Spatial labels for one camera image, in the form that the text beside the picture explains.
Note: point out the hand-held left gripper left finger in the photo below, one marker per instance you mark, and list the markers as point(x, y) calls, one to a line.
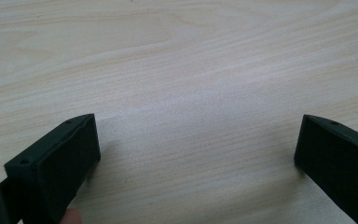
point(56, 165)

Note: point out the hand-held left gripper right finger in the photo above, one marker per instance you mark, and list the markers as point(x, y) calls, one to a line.
point(338, 161)

